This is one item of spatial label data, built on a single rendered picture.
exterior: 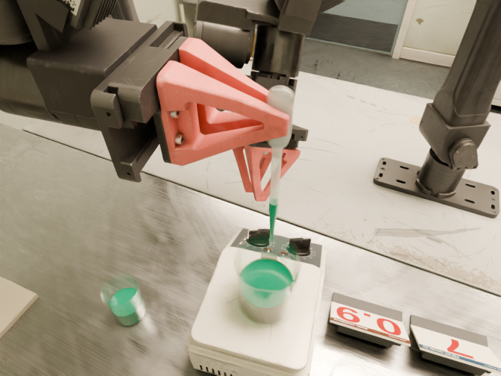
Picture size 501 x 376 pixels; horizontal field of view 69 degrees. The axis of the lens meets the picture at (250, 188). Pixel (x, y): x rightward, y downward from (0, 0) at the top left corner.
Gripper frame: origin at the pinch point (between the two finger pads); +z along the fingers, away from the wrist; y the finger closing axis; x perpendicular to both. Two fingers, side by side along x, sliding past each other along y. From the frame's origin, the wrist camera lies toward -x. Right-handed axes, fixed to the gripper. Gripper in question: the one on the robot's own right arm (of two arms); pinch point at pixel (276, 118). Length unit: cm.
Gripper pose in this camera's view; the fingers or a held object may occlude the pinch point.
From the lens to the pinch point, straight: 23.4
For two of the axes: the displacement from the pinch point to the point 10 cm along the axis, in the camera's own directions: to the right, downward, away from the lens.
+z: 9.6, 2.0, -1.8
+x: -0.1, 6.8, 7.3
